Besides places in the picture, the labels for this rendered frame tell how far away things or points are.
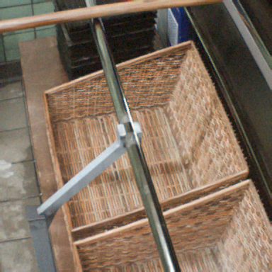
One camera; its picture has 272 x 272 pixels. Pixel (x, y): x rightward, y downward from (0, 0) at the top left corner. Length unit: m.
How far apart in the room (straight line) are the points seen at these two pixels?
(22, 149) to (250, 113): 1.47
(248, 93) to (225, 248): 0.43
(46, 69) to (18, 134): 0.66
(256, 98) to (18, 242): 1.30
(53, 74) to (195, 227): 0.88
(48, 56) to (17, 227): 0.69
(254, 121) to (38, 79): 0.96
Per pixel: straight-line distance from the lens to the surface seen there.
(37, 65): 2.59
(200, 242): 1.99
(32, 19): 1.75
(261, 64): 1.29
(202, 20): 2.13
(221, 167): 2.00
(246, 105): 1.86
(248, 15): 1.35
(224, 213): 1.91
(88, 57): 2.34
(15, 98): 3.33
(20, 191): 2.94
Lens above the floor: 2.23
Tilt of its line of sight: 45 degrees down
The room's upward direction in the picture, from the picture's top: straight up
